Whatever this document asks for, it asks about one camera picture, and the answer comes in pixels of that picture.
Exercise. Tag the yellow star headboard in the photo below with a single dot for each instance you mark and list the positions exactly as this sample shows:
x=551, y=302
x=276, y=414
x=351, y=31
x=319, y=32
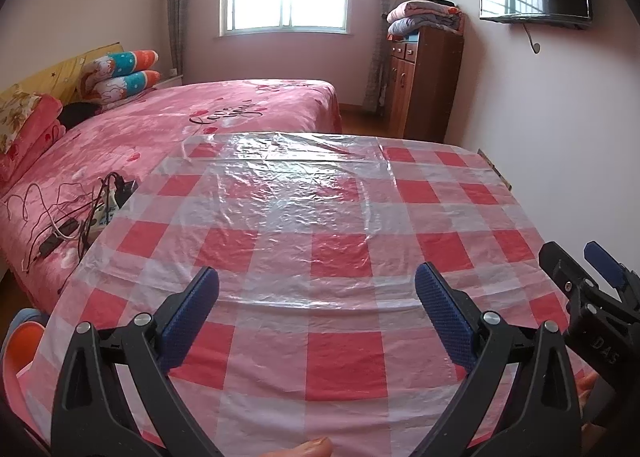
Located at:
x=60, y=69

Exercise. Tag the dark cloth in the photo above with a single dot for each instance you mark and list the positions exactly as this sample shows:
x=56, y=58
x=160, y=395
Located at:
x=80, y=114

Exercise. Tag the grey patterned curtain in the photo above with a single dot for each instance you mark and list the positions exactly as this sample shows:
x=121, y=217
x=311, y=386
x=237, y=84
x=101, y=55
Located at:
x=385, y=22

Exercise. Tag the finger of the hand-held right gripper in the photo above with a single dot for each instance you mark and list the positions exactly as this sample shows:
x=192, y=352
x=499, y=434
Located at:
x=565, y=272
x=605, y=267

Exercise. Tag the bed with pink sheet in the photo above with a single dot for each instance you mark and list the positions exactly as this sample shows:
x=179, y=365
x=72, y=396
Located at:
x=175, y=112

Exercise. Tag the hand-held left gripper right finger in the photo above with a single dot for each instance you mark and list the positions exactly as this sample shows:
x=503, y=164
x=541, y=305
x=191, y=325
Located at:
x=445, y=317

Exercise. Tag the person's right hand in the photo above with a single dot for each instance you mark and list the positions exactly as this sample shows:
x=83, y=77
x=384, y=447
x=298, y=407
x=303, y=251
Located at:
x=587, y=387

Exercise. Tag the orange plastic chair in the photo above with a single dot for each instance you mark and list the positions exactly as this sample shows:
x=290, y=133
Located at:
x=20, y=387

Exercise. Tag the beige power strip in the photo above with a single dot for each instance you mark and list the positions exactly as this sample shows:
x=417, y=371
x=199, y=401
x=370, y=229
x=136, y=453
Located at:
x=107, y=214

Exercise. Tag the folded pink blanket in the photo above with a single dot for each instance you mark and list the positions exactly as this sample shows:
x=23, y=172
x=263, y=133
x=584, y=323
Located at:
x=35, y=137

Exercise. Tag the white bedside table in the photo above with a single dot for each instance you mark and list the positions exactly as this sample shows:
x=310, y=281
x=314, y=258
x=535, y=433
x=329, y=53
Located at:
x=172, y=81

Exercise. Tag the black phone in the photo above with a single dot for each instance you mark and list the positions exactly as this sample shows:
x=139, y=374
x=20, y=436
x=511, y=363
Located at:
x=47, y=247

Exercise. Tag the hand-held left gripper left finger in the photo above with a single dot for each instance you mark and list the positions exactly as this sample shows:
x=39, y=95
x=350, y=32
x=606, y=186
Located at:
x=192, y=322

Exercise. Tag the person's left hand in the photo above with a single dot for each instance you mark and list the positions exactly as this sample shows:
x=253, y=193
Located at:
x=305, y=448

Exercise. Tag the red checked plastic tablecloth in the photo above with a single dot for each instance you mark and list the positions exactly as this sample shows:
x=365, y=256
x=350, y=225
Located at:
x=325, y=237

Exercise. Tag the orange teal cartoon pillow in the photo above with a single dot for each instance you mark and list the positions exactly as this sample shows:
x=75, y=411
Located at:
x=125, y=62
x=125, y=87

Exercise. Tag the yellow floral pillow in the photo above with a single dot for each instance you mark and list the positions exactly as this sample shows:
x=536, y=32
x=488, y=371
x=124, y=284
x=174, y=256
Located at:
x=15, y=117

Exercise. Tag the stack of folded blankets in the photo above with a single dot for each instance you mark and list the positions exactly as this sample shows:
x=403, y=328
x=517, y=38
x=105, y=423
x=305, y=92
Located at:
x=425, y=17

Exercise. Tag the brown wooden cabinet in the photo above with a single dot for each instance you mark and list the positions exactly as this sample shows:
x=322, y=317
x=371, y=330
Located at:
x=425, y=87

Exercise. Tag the grey checked curtain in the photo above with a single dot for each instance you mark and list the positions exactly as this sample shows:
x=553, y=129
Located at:
x=180, y=7

